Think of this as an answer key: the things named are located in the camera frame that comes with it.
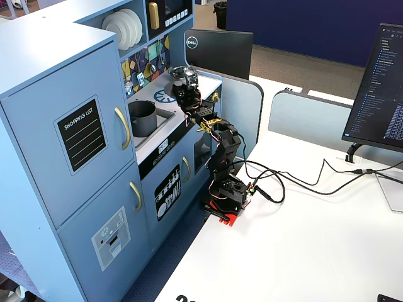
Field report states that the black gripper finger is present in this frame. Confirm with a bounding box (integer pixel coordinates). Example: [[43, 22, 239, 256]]
[[171, 81, 186, 98]]

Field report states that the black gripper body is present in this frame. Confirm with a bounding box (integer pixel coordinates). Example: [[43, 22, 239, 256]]
[[174, 87, 203, 111]]

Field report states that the silver metal pot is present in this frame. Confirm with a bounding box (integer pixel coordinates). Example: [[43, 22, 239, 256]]
[[167, 65, 198, 83]]

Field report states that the gray toy pot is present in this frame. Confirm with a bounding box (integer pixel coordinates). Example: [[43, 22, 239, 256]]
[[127, 99, 157, 138]]

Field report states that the tall blue desk divider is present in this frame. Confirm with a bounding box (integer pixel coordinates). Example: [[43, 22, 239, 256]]
[[217, 72, 264, 160]]

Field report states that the black Dell monitor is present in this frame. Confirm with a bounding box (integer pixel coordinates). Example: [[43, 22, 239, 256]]
[[184, 28, 254, 81]]

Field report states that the white toy plate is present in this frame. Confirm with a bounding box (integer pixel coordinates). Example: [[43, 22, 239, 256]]
[[110, 10, 137, 48], [119, 8, 144, 45], [101, 12, 129, 52]]

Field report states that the black trash bin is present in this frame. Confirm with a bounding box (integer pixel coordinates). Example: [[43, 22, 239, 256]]
[[213, 1, 228, 30]]

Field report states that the black dishwasher rack sticker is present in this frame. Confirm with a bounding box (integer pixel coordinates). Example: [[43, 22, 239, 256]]
[[154, 164, 182, 222]]

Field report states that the black desk clamp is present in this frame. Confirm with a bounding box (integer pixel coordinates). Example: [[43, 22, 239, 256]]
[[203, 203, 231, 222]]

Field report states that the low blue desk divider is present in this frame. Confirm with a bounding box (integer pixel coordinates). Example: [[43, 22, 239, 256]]
[[267, 89, 360, 160]]

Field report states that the blue toy kitchen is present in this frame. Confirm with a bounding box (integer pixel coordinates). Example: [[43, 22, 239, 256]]
[[0, 0, 225, 302]]

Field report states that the dark blue office partition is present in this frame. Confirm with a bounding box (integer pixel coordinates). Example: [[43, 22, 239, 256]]
[[225, 0, 403, 69]]

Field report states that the blue textured floor mat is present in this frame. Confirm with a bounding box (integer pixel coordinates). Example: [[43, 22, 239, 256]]
[[0, 201, 218, 302]]

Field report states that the black monitor stand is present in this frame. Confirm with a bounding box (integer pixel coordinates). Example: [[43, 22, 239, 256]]
[[344, 142, 363, 164]]

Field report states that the black monitor showing code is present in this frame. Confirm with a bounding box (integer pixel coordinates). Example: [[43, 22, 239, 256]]
[[341, 23, 403, 154]]

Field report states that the gray flat laptop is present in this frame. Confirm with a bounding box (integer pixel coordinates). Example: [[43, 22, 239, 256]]
[[375, 171, 403, 213]]

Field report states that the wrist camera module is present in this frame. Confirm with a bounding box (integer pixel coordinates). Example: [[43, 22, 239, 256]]
[[183, 74, 200, 89]]

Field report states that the gold dishwasher door handle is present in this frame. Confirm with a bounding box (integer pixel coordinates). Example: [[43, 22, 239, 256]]
[[182, 155, 192, 183]]

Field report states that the gold microwave handle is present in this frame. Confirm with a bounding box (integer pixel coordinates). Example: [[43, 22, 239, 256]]
[[148, 2, 161, 30]]

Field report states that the short gold fridge handle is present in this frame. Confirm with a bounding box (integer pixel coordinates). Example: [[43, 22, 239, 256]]
[[129, 181, 144, 213]]

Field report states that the black looped cable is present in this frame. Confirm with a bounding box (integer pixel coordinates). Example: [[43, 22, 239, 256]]
[[232, 159, 287, 204]]

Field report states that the red robot base plate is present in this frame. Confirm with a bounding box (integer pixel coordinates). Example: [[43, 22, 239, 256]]
[[203, 196, 252, 227]]

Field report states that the black long cable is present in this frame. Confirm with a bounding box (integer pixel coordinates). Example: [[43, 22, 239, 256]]
[[251, 158, 403, 196]]

